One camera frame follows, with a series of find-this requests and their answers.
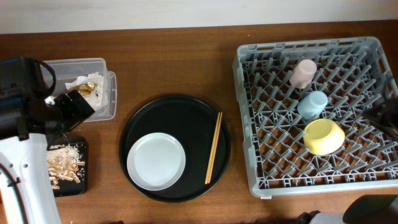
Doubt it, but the blue cup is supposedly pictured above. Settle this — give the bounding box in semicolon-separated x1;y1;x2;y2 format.
297;91;328;119

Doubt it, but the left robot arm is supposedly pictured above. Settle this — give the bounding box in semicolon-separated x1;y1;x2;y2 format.
1;57;95;223

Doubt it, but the food scraps and rice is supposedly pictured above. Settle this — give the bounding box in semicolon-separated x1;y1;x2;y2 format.
47;144;85;190

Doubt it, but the black rectangular tray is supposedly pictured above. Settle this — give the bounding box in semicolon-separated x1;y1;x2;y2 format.
47;136;88;197

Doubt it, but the pink cup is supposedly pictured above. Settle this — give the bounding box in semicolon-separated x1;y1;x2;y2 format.
289;59;317;89

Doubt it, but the grey round plate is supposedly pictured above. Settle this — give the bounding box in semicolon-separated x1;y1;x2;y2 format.
126;133;186;191

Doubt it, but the wooden chopstick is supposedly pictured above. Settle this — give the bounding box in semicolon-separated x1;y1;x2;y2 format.
206;111;223;185
204;111;221;185

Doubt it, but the white tissue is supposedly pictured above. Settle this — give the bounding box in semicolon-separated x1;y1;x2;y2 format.
65;72;105;111

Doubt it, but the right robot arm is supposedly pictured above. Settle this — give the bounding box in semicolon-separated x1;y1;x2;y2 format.
294;98;397;224

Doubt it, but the gold foil wrapper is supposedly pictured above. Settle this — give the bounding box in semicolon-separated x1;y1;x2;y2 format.
71;82;98;96

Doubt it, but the grey plastic dishwasher rack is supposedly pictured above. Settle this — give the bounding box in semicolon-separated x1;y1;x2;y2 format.
233;37;397;198

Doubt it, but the clear plastic bin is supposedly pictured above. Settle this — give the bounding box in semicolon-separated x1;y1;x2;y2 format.
46;58;117;122

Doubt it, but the round black serving tray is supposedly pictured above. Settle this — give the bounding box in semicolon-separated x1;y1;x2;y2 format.
119;95;231;203

